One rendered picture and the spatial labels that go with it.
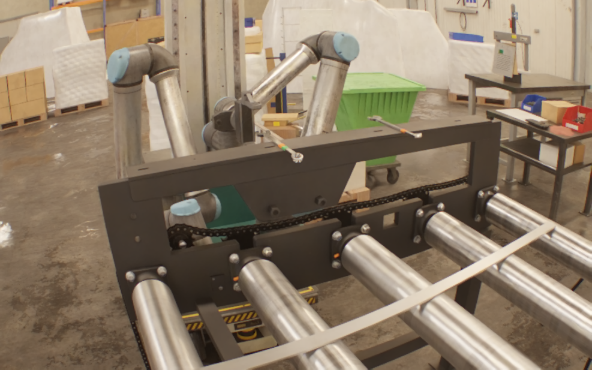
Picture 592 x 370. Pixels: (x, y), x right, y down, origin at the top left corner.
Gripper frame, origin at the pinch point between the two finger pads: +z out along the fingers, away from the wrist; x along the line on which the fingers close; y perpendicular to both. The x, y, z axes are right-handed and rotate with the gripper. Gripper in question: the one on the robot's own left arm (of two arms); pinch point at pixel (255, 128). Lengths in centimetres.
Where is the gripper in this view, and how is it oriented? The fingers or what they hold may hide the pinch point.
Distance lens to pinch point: 144.9
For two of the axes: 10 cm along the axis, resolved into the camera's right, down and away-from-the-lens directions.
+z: 3.9, 3.0, -8.7
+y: 9.2, -1.6, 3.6
